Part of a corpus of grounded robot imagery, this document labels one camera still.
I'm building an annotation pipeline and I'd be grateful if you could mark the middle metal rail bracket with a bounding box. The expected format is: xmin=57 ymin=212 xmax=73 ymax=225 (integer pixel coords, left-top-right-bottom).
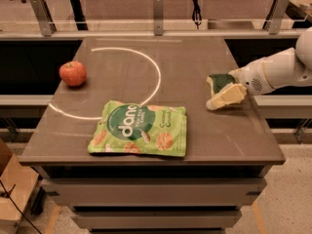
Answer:
xmin=153 ymin=0 xmax=164 ymax=36

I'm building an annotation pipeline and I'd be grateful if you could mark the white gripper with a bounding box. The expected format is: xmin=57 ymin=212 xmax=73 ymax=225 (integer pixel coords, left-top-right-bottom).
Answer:
xmin=206 ymin=58 xmax=274 ymax=110

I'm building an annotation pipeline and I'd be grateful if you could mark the grey drawer cabinet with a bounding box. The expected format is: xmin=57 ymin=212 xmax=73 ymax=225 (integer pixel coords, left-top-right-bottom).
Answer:
xmin=20 ymin=37 xmax=284 ymax=234

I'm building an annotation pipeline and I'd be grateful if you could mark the metal rail bracket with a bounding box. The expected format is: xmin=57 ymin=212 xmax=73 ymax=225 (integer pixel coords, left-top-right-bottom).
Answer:
xmin=29 ymin=0 xmax=57 ymax=36
xmin=266 ymin=0 xmax=290 ymax=35
xmin=153 ymin=0 xmax=164 ymax=36

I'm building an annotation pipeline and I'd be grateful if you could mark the left metal rail bracket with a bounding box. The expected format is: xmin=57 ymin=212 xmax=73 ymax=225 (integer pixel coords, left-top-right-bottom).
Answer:
xmin=29 ymin=0 xmax=57 ymax=36

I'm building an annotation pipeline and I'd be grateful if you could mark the cardboard box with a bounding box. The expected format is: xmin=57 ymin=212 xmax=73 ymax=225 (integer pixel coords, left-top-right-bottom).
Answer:
xmin=0 ymin=139 xmax=38 ymax=234

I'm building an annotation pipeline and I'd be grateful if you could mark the red apple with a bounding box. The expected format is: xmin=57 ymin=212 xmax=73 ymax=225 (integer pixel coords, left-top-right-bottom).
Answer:
xmin=59 ymin=61 xmax=87 ymax=87

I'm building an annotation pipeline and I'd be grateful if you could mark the right metal rail bracket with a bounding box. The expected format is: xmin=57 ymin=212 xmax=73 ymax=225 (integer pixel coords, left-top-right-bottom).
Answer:
xmin=266 ymin=0 xmax=290 ymax=35

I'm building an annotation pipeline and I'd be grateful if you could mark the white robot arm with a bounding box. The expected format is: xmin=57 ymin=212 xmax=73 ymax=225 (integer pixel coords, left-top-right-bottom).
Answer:
xmin=206 ymin=27 xmax=312 ymax=110

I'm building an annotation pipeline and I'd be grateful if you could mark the green rice chips bag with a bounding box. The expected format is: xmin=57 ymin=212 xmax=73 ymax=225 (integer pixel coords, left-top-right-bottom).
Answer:
xmin=88 ymin=100 xmax=187 ymax=157

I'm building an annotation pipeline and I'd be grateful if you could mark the hanging black cable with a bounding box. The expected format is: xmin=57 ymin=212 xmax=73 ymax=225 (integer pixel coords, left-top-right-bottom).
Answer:
xmin=190 ymin=0 xmax=203 ymax=30

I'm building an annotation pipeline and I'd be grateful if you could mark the green and yellow sponge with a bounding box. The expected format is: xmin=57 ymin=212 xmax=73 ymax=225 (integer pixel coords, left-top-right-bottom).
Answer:
xmin=207 ymin=74 xmax=236 ymax=97

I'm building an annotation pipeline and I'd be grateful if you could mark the black cable on floor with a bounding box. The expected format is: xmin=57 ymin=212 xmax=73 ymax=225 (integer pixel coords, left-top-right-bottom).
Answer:
xmin=0 ymin=178 xmax=43 ymax=234

